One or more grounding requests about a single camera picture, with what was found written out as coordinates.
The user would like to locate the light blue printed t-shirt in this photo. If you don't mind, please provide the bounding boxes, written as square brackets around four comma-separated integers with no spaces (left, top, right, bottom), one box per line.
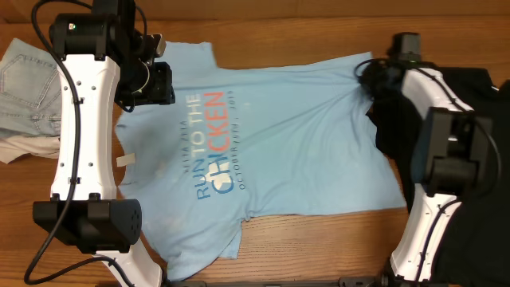
[116,42,405,281]

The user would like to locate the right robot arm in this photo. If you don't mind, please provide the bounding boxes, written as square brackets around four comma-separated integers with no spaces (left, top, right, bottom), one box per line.
[340,32,504,286]

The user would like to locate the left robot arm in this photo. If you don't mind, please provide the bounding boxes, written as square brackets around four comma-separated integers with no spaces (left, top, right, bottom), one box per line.
[32,1,175,286]

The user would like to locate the folded light denim shorts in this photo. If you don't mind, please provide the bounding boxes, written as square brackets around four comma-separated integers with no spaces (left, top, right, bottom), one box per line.
[1,38,61,138]

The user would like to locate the folded white cloth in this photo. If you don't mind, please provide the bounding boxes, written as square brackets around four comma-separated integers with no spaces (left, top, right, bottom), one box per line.
[1,136,60,163]

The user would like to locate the black garment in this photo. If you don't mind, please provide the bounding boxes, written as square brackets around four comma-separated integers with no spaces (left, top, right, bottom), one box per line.
[359,61,509,286]

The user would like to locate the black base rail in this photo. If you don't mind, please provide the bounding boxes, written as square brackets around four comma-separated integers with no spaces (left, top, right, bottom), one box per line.
[163,276,398,287]

